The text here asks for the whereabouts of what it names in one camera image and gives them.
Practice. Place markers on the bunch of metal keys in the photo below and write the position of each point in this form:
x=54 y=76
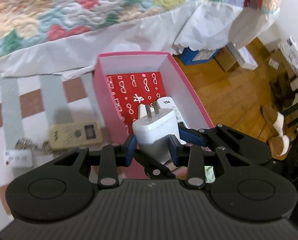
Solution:
x=26 y=143

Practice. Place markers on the brown fleece slipper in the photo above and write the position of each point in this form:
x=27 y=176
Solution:
x=271 y=117
x=280 y=146

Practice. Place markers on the yellowed remote control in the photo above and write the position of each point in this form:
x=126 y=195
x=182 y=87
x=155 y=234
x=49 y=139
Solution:
x=66 y=136

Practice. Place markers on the pink cardboard box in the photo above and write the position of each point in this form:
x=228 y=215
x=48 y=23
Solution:
x=99 y=87

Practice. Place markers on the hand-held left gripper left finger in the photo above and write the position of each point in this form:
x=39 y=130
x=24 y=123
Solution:
x=131 y=146

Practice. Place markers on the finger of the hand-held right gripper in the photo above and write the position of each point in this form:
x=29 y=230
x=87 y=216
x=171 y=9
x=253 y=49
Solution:
x=151 y=165
x=191 y=136

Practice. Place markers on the white remote control with screen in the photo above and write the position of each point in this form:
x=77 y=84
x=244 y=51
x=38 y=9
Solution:
x=166 y=102

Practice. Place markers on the brown cardboard box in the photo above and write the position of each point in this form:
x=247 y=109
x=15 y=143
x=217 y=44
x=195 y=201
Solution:
x=226 y=60

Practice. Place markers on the labelled cardboard box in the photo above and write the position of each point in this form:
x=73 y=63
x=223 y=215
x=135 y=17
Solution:
x=273 y=52

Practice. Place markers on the red printed box liner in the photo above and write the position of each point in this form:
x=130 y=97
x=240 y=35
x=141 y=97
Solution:
x=139 y=90

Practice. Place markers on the dark brown fuzzy slipper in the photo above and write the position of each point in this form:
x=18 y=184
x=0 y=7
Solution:
x=281 y=87

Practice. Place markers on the grey brown checkered mat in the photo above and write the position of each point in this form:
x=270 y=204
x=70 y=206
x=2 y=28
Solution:
x=51 y=97

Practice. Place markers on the blue cardboard box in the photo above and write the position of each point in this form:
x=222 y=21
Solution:
x=188 y=56

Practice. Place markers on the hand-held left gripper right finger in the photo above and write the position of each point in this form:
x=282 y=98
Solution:
x=174 y=150

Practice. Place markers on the white printed box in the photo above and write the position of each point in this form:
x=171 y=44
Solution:
x=292 y=52

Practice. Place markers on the long white box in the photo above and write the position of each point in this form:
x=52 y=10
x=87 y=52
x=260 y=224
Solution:
x=243 y=57

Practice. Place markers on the white bed sheet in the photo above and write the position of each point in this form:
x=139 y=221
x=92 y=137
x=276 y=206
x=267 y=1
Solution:
x=114 y=40

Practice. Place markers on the floral quilted bedspread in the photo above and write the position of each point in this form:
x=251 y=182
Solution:
x=64 y=10

